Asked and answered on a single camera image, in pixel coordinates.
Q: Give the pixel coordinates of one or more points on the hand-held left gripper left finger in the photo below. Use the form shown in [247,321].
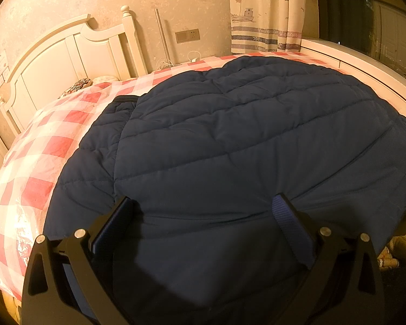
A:
[112,230]

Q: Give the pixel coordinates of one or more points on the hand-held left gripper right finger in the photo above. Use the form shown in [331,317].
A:
[291,225]

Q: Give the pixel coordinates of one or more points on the navy quilted puffer jacket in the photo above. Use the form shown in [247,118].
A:
[230,135]

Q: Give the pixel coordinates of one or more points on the red white checked bed sheet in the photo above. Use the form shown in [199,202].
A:
[27,155]

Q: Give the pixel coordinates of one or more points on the brown plush toy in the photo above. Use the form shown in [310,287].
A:
[404,249]

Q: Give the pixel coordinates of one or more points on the floral patterned pillow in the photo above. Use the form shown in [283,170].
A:
[75,87]

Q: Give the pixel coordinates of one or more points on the cream fluffy pillow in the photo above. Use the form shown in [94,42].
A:
[105,79]

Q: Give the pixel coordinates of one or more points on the white wooden headboard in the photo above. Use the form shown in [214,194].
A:
[64,61]

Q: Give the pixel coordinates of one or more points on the white window ledge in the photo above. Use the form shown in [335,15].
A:
[355,57]

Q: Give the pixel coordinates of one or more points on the nautical print striped curtain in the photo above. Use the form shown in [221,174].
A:
[257,10]

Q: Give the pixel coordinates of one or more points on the dark window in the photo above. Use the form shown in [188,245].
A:
[365,20]

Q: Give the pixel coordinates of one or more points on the paper wall stickers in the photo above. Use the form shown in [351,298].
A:
[0,67]

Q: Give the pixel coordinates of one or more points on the white wall pipe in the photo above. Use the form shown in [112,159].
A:
[163,37]

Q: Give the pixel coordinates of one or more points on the beige wall switch panel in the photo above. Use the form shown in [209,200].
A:
[187,36]

